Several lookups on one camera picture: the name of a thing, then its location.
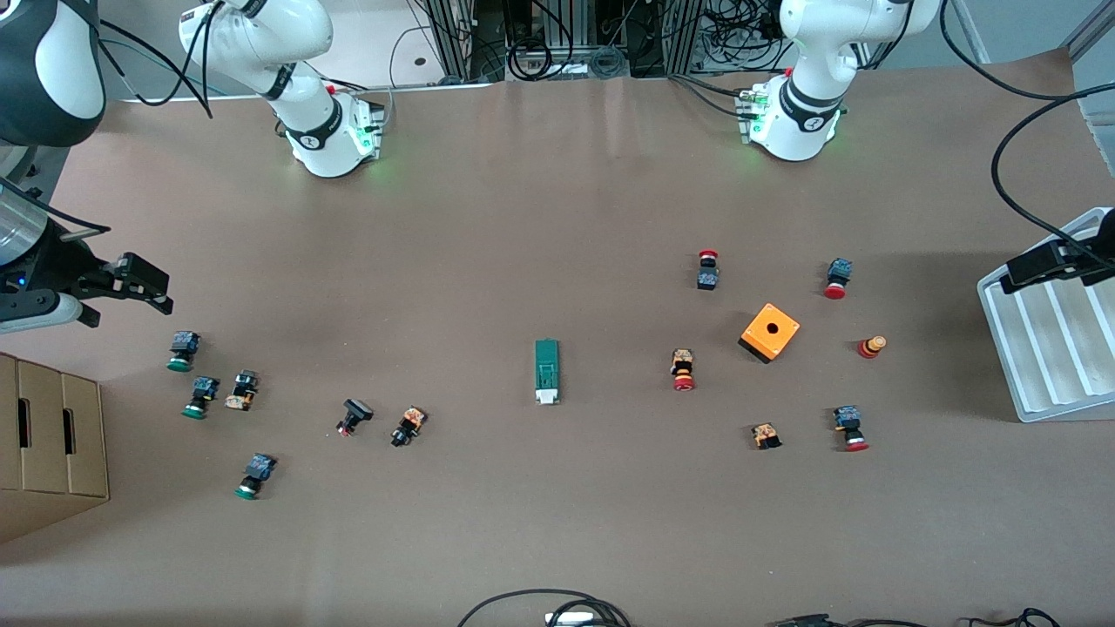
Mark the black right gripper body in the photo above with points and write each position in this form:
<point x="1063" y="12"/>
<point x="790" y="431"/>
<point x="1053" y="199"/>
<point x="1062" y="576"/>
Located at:
<point x="54" y="263"/>

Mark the black knob switch orange block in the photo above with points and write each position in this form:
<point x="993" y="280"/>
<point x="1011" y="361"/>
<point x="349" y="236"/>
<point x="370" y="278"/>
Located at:
<point x="409" y="424"/>

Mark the white plug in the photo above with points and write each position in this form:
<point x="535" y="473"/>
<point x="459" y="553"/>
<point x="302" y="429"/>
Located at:
<point x="571" y="619"/>

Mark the red mushroom button blue block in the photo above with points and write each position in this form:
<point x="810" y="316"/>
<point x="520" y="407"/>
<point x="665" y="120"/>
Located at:
<point x="839" y="270"/>
<point x="847" y="418"/>

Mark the red push button black block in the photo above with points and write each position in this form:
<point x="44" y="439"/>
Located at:
<point x="707" y="279"/>

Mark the white ridged plastic tray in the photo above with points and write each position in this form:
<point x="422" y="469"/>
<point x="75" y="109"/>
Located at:
<point x="1045" y="366"/>

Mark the black square-head push button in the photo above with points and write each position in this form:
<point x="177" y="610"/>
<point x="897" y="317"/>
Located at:
<point x="357" y="409"/>

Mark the grey aluminium post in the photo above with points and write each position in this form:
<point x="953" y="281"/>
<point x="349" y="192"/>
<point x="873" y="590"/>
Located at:
<point x="1098" y="30"/>

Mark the red yellow striped button head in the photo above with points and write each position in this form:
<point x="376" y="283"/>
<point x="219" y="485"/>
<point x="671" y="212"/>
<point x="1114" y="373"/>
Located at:
<point x="871" y="347"/>

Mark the aluminium frame rack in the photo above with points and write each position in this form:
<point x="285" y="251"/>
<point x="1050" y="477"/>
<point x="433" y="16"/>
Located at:
<point x="457" y="39"/>

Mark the brown cardboard box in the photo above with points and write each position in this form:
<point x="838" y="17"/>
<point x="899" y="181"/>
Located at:
<point x="52" y="453"/>

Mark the green mushroom push button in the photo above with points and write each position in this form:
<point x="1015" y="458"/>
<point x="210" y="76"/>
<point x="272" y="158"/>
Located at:
<point x="205" y="389"/>
<point x="184" y="344"/>
<point x="259" y="468"/>

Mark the small orange contact block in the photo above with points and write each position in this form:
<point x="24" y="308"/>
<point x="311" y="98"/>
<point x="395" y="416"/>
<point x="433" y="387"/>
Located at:
<point x="766" y="434"/>

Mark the black selector switch orange block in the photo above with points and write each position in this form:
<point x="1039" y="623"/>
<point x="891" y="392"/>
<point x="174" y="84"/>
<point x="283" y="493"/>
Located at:
<point x="243" y="387"/>

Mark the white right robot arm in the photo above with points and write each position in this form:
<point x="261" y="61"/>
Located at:
<point x="305" y="113"/>

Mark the red emergency stop orange block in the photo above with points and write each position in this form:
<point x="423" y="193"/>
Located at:
<point x="683" y="361"/>

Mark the brown paper table cover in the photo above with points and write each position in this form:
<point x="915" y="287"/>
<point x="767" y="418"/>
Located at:
<point x="557" y="522"/>

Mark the orange button enclosure box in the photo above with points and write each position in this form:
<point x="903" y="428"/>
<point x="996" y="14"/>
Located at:
<point x="771" y="331"/>

